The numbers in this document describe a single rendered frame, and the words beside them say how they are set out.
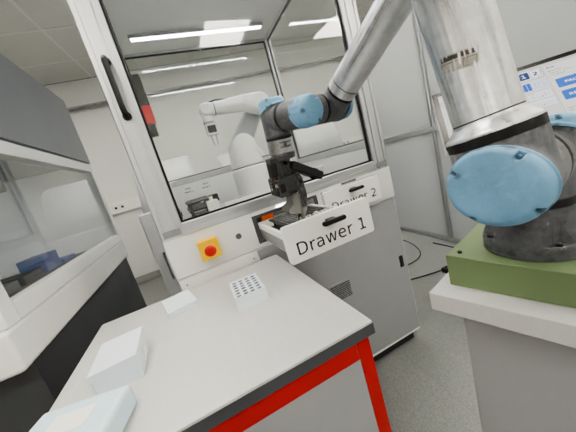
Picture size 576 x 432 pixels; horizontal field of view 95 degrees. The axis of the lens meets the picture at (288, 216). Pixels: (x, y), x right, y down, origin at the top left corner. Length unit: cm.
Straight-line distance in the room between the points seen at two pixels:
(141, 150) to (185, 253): 38
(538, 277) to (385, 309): 95
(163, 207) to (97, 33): 55
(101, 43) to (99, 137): 337
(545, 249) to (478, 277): 11
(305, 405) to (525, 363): 41
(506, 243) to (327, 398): 43
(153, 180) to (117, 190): 335
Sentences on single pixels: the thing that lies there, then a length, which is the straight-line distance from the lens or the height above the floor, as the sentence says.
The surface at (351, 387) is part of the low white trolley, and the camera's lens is 64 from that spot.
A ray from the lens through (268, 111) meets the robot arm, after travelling 75.
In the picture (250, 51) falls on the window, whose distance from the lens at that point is 116.
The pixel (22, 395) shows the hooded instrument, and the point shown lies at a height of 72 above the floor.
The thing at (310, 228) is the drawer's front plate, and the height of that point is 90.
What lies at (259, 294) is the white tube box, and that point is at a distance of 73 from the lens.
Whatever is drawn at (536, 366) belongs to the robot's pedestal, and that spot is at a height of 63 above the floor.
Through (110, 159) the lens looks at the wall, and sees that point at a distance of 437.
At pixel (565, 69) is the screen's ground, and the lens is 151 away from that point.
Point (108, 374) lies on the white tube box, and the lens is 69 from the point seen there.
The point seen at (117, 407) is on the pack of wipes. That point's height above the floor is 80.
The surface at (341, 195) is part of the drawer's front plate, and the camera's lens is 116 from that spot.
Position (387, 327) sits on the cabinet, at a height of 17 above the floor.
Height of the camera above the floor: 109
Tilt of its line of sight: 11 degrees down
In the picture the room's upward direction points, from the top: 16 degrees counter-clockwise
